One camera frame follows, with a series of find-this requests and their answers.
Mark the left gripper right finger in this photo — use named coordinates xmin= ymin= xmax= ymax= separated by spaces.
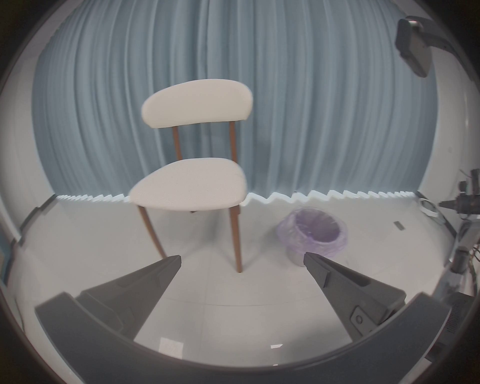
xmin=303 ymin=252 xmax=407 ymax=342

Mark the pale blue curtain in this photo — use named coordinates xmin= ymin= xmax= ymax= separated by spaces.
xmin=33 ymin=0 xmax=439 ymax=205

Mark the white cushioned wooden chair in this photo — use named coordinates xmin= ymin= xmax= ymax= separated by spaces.
xmin=128 ymin=79 xmax=254 ymax=274

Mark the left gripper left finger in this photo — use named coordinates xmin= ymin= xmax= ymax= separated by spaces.
xmin=80 ymin=255 xmax=183 ymax=342

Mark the purple plastic bag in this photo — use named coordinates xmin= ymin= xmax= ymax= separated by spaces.
xmin=277 ymin=208 xmax=349 ymax=259

